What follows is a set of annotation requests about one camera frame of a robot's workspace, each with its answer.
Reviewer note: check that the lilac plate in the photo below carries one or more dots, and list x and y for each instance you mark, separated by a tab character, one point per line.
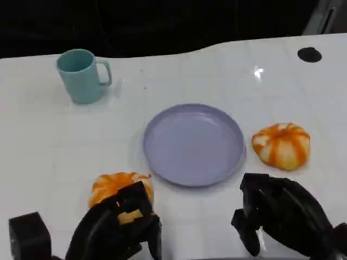
193	143

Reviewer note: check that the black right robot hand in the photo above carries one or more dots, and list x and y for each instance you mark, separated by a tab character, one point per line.
292	214

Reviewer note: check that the orange white toy bread roll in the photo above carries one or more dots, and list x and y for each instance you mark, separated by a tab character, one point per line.
282	147
108	187

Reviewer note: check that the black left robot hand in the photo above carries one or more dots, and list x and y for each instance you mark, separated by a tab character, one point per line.
100	233

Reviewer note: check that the pale green mug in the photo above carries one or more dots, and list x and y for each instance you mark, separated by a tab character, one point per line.
81	84

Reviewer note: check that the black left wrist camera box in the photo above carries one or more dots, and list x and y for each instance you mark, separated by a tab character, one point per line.
28	235

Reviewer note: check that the black round table grommet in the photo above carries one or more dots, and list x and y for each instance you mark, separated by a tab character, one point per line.
309	54

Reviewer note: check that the grey frame behind table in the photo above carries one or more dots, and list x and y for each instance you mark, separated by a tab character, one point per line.
322	16

